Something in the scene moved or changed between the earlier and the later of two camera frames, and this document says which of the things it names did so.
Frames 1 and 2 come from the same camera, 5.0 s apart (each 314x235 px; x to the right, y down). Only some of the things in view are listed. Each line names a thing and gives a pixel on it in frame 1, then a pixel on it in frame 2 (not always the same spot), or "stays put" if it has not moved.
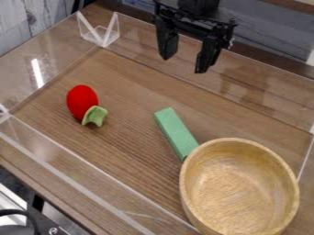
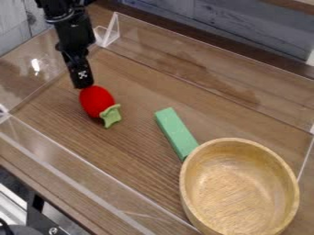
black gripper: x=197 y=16 → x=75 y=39
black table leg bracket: x=41 y=223 stays put
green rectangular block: x=177 y=133 stays put
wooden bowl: x=238 y=188 stays put
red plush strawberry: x=82 y=102 → x=98 y=104
